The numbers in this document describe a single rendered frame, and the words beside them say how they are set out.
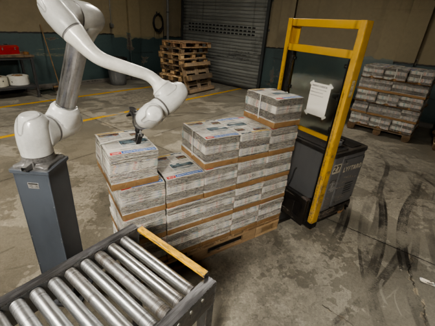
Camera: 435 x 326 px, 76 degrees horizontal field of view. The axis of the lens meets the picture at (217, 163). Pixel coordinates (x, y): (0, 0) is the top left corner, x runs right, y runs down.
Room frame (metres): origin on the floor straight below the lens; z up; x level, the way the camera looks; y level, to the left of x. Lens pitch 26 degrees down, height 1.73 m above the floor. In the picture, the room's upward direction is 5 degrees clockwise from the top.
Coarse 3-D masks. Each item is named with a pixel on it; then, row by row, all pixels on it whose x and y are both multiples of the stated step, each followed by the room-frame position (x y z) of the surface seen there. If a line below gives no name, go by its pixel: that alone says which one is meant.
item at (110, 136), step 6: (108, 132) 1.70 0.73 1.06; (114, 132) 1.70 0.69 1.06; (120, 132) 1.71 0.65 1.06; (126, 132) 1.72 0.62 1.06; (132, 132) 1.73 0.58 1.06; (96, 138) 1.60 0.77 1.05; (102, 138) 1.57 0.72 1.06; (108, 138) 1.58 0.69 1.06; (114, 138) 1.59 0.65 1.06; (120, 138) 1.60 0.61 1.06; (96, 144) 1.61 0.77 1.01; (96, 150) 1.63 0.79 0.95; (96, 156) 1.63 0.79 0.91
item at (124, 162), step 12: (120, 144) 1.51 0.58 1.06; (132, 144) 1.53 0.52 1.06; (144, 144) 1.54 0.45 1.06; (108, 156) 1.36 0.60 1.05; (120, 156) 1.38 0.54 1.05; (132, 156) 1.41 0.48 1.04; (144, 156) 1.45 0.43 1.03; (156, 156) 1.49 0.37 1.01; (108, 168) 1.37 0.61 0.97; (120, 168) 1.38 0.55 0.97; (132, 168) 1.42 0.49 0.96; (144, 168) 1.46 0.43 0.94; (156, 168) 1.50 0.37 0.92; (108, 180) 1.41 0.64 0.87; (120, 180) 1.38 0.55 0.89; (132, 180) 1.41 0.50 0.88
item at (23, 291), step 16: (112, 240) 0.99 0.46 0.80; (80, 256) 0.88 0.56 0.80; (112, 256) 0.97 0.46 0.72; (48, 272) 0.78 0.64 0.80; (64, 272) 0.80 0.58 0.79; (80, 272) 0.85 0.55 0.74; (16, 288) 0.70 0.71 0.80; (32, 288) 0.70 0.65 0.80; (48, 288) 0.74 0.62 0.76; (0, 304) 0.63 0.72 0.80; (32, 304) 0.69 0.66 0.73
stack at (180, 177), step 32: (160, 160) 1.81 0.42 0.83; (192, 160) 1.85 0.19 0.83; (256, 160) 1.97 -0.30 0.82; (128, 192) 1.39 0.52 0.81; (160, 192) 1.50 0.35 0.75; (192, 192) 1.64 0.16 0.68; (256, 192) 2.00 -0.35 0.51; (128, 224) 1.38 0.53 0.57; (160, 224) 1.50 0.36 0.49; (224, 224) 1.82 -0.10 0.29; (160, 256) 1.51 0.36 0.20; (192, 256) 1.66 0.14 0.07
